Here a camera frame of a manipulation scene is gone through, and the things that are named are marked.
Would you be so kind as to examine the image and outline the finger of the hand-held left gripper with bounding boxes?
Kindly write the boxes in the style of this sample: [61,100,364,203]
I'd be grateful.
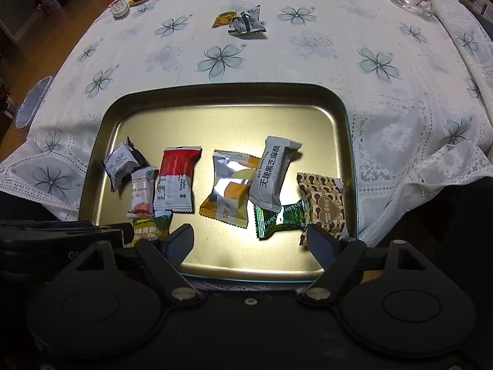
[90,221,133,248]

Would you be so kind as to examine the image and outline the white packet with black lettering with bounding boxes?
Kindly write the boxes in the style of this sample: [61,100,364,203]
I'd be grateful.
[250,136,303,212]

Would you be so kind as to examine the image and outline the silver and yellow snack packet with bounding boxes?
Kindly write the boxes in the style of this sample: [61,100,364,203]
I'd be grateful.
[199,150,263,226]

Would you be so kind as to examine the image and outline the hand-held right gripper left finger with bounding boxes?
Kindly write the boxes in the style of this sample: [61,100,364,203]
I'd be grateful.
[58,224,201,305]

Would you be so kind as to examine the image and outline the white packet with small print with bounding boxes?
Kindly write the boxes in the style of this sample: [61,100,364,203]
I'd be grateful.
[102,138,147,192]

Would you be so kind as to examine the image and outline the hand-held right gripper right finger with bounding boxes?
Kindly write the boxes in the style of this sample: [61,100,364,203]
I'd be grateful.
[298,224,443,305]

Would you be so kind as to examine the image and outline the brown patterned snack packet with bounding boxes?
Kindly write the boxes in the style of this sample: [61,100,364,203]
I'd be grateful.
[296,173,349,245]

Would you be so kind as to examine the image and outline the white packet with purple lettering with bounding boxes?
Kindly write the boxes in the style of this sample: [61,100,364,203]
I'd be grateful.
[127,166,158,218]

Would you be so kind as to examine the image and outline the gold foil candy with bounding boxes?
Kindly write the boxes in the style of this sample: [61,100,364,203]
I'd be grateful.
[212,11,239,28]

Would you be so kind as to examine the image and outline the green and white snack packet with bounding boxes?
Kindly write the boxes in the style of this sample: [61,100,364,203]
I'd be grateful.
[227,14,267,38]
[239,5,266,31]

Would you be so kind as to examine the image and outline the green foil candy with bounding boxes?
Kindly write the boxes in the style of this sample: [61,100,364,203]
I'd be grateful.
[253,202,309,240]

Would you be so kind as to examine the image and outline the gold metal tin tray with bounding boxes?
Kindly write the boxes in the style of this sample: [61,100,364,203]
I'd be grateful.
[78,84,359,282]

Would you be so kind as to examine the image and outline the red and white snack packet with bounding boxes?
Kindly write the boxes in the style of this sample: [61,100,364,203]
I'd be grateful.
[153,146,203,212]

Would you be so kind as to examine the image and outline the green and yellow snack packet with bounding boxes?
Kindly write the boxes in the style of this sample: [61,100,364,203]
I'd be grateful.
[132,210,173,248]

